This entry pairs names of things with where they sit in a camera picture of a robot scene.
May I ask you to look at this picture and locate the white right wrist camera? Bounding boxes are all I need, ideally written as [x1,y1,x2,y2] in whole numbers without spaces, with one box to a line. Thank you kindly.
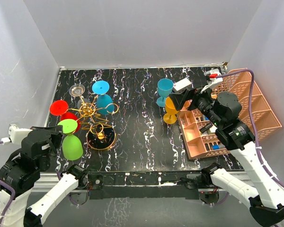
[201,69,223,93]

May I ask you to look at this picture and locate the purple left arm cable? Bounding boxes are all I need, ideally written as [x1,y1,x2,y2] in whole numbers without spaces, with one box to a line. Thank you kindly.
[0,139,16,225]

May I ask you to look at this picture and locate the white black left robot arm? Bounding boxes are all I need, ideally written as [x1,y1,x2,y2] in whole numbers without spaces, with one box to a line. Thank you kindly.
[0,124,88,227]

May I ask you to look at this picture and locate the black marker pen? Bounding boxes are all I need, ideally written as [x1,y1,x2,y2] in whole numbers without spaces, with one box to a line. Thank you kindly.
[199,124,212,133]

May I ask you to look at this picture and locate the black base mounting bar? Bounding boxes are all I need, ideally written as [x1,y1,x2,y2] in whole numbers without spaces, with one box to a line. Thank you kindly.
[68,169,231,201]

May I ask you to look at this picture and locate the pink plastic file organizer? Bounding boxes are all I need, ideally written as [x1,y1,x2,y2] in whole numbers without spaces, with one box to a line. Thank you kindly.
[177,70,282,159]

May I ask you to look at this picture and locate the green wine glass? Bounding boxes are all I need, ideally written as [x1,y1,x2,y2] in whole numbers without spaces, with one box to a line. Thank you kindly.
[58,119,83,161]

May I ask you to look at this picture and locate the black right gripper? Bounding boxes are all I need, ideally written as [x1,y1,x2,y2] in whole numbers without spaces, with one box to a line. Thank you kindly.
[169,83,223,128]

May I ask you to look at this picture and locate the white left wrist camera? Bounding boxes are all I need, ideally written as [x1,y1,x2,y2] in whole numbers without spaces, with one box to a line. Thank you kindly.
[1,124,32,145]

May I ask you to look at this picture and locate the blue white small bottle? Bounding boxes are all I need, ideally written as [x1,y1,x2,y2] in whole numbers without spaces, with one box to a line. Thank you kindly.
[212,144,225,150]

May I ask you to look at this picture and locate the yellow wine glass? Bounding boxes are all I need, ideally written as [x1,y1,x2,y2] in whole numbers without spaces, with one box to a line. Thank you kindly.
[163,97,178,124]

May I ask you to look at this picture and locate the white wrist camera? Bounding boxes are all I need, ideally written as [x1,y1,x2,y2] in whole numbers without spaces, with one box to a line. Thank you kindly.
[1,124,32,145]
[201,69,223,93]

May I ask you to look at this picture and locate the teal wine glass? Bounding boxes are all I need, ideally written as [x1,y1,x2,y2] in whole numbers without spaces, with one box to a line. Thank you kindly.
[156,78,174,107]

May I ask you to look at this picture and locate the blue wine glass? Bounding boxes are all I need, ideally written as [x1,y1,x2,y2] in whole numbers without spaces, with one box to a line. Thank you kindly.
[92,80,115,115]

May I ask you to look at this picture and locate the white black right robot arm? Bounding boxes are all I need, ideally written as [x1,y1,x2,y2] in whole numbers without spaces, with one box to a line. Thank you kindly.
[169,88,284,227]

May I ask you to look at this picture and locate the gold wire glass rack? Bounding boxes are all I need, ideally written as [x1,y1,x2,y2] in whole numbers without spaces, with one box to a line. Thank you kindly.
[69,95,119,151]

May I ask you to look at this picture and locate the aluminium frame rail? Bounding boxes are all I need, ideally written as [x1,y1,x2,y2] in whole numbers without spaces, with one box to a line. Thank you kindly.
[33,171,283,227]

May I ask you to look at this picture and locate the clear wine glass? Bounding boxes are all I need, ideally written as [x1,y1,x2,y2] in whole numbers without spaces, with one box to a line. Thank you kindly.
[69,84,91,109]

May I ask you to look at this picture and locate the red wine glass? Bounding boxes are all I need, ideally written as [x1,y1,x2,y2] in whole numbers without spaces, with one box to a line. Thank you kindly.
[49,100,80,132]

